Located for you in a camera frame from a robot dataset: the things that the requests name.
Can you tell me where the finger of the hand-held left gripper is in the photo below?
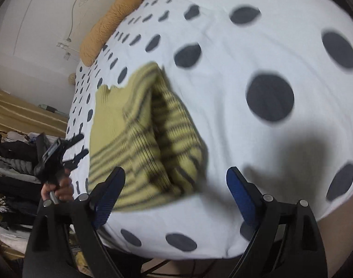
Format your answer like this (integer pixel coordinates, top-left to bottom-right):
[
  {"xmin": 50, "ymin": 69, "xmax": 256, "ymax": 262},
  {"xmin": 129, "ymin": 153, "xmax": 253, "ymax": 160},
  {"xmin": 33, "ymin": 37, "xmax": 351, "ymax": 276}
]
[
  {"xmin": 65, "ymin": 134, "xmax": 85, "ymax": 149},
  {"xmin": 63, "ymin": 149, "xmax": 89, "ymax": 170}
]

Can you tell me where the pile of dark clothes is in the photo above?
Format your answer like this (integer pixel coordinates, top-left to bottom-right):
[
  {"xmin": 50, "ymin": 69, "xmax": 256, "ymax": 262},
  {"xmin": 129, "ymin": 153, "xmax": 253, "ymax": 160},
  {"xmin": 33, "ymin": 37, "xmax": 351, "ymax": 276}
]
[{"xmin": 0, "ymin": 131, "xmax": 49, "ymax": 238}]

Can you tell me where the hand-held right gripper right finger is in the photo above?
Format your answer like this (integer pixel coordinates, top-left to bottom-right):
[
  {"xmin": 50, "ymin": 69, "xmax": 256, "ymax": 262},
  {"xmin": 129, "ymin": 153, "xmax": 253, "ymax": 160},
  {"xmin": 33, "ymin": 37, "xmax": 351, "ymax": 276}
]
[{"xmin": 226, "ymin": 166, "xmax": 328, "ymax": 278}]

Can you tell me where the thin wall cable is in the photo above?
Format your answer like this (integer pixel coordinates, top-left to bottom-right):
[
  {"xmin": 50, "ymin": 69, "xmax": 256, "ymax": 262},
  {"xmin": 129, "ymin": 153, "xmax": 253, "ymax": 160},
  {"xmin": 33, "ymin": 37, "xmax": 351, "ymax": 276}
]
[{"xmin": 68, "ymin": 0, "xmax": 115, "ymax": 41}]

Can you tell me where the yellow striped knit sweater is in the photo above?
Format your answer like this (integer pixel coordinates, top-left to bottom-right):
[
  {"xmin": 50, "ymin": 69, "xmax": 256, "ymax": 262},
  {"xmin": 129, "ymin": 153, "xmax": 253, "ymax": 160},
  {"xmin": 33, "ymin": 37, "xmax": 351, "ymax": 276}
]
[{"xmin": 88, "ymin": 62, "xmax": 208, "ymax": 212}]

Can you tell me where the orange pillow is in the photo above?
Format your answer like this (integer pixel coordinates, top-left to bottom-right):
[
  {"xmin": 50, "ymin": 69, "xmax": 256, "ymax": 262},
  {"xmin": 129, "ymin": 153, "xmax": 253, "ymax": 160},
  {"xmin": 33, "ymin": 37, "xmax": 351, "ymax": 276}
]
[{"xmin": 79, "ymin": 0, "xmax": 146, "ymax": 67}]

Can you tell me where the person's left hand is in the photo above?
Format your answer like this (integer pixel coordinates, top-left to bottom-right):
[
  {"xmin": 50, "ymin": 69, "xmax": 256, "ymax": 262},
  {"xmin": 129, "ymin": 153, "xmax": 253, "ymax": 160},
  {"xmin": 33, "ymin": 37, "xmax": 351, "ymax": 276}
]
[{"xmin": 41, "ymin": 174, "xmax": 74, "ymax": 205}]

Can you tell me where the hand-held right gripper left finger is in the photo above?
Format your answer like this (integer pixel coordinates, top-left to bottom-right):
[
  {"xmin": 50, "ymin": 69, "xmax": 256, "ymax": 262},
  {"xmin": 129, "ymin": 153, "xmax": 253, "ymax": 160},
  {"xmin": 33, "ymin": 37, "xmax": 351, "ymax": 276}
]
[{"xmin": 22, "ymin": 166, "xmax": 142, "ymax": 278}]

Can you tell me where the white polka dot bed cover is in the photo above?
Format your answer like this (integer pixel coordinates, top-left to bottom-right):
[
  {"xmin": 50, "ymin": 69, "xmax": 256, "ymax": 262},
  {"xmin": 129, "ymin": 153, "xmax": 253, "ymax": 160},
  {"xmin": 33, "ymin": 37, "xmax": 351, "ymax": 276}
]
[{"xmin": 65, "ymin": 0, "xmax": 353, "ymax": 259}]

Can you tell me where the white wall socket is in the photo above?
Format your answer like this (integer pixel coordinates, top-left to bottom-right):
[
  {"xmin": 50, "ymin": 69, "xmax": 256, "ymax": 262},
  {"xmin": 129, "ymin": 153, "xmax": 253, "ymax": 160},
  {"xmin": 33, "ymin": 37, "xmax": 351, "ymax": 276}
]
[{"xmin": 56, "ymin": 41, "xmax": 73, "ymax": 62}]

